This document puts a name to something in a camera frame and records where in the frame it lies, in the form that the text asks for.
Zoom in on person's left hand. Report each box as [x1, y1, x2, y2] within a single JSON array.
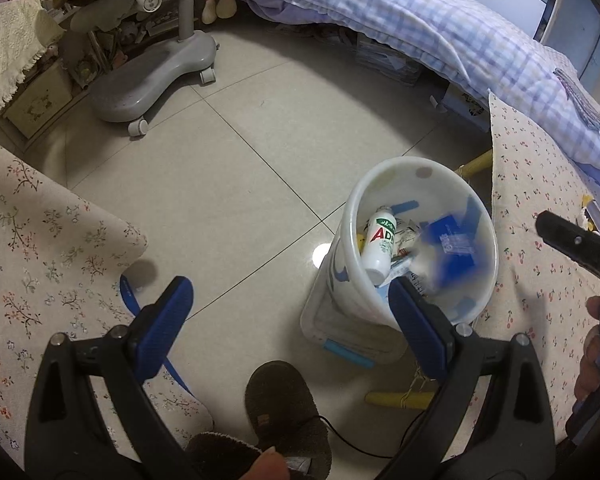
[[247, 449, 288, 480]]

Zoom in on folded grey cloth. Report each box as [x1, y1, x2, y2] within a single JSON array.
[[552, 66, 600, 138]]

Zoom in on person's right hand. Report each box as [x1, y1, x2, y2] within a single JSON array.
[[574, 296, 600, 403]]

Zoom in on blue cardboard box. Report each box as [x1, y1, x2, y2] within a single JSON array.
[[420, 214, 488, 291]]

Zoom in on brown slipper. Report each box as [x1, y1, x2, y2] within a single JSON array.
[[244, 360, 333, 480]]

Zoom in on beige printed box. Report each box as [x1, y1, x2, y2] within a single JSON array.
[[2, 62, 73, 138]]

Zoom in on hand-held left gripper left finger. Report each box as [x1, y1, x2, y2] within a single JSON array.
[[24, 275, 206, 480]]

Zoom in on black cable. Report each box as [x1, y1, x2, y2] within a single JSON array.
[[320, 410, 431, 461]]

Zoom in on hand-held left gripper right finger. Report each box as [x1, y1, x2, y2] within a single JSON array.
[[380, 277, 556, 480]]

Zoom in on purple checked quilt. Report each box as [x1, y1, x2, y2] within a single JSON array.
[[215, 0, 600, 188]]

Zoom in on white door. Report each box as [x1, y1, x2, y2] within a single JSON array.
[[540, 0, 600, 86]]

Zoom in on white plastic bottle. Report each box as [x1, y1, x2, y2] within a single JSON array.
[[361, 205, 398, 286]]

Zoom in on floral print cloth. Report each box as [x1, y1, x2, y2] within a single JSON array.
[[0, 130, 216, 461]]

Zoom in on cherry print tablecloth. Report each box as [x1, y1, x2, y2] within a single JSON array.
[[420, 91, 600, 446]]

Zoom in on stack of items under bed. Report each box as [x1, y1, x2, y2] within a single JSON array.
[[355, 30, 423, 86]]

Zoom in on white patterned plastic bin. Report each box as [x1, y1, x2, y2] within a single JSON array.
[[325, 156, 499, 333]]

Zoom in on clear plastic storage box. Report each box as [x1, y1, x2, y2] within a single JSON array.
[[300, 255, 406, 368]]

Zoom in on yellow paper box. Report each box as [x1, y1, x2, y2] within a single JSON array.
[[577, 195, 600, 236]]

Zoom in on grey rolling chair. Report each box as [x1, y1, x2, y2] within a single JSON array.
[[40, 0, 218, 136]]

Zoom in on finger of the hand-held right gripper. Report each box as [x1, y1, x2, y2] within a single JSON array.
[[536, 210, 600, 286]]

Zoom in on cream lace cloth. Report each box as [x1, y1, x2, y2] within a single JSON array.
[[0, 0, 63, 126]]

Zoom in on torn white wrapper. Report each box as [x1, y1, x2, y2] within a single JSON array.
[[392, 217, 426, 256]]

